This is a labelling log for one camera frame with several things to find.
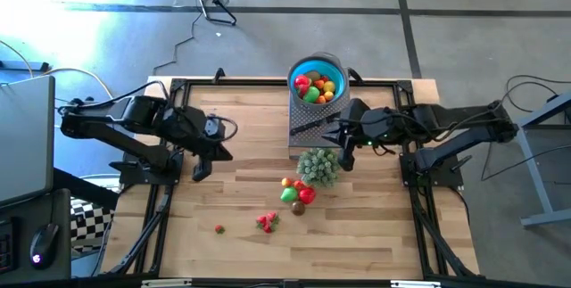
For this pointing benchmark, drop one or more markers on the black keyboard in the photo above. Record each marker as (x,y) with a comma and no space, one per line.
(6,248)

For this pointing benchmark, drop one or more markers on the stemmed red orange fruit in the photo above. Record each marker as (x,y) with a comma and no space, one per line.
(325,78)

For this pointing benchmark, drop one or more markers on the green plastic apple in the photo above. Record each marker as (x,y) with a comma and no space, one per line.
(289,195)

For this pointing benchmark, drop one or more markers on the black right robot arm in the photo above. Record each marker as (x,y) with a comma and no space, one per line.
(446,114)

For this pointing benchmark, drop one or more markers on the yellow plastic lemon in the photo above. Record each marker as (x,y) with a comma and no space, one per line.
(329,86)

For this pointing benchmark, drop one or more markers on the red bell pepper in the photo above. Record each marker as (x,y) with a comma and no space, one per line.
(302,83)
(307,195)

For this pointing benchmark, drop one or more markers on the grey laptop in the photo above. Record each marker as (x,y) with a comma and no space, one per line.
(24,141)

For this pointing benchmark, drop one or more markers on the black power strip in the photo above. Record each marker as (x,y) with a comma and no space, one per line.
(22,66)

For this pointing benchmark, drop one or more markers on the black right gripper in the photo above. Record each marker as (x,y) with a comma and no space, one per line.
(374,127)

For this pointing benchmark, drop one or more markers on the black white checkerboard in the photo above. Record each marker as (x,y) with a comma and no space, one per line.
(89,223)

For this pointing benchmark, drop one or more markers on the brown kiwi half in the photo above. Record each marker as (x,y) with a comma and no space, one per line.
(298,208)

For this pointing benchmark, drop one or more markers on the red plastic tomato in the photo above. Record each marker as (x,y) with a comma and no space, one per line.
(298,185)

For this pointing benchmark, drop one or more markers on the black kitchen knife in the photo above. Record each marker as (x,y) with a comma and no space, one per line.
(308,128)

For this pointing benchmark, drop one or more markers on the red plastic strawberry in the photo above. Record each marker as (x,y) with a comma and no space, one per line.
(267,229)
(219,229)
(261,221)
(271,216)

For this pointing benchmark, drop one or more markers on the blue collapsible colander bowl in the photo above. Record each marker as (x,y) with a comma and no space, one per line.
(294,78)

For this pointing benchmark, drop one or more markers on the small red yellow fruit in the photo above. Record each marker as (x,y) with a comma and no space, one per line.
(319,84)

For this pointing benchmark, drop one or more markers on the black computer mouse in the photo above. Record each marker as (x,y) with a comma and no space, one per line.
(43,245)

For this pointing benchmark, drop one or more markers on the small orange fruit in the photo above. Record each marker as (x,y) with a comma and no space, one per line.
(287,182)
(328,96)
(321,99)

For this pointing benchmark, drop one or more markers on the grey desk frame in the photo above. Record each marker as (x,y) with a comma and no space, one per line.
(542,190)

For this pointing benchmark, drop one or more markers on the perforated grey metal stand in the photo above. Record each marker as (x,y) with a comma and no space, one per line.
(308,145)

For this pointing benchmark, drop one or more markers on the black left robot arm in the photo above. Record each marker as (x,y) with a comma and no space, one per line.
(98,123)

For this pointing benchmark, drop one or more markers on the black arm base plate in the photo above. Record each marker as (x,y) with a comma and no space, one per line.
(122,175)
(450,176)

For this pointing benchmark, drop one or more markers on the potted artificial succulent plant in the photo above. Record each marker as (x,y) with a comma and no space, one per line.
(319,167)

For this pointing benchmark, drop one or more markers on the black aluminium table frame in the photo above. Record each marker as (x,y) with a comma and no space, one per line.
(245,82)

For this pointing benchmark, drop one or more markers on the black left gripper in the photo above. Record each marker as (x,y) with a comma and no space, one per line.
(201,138)

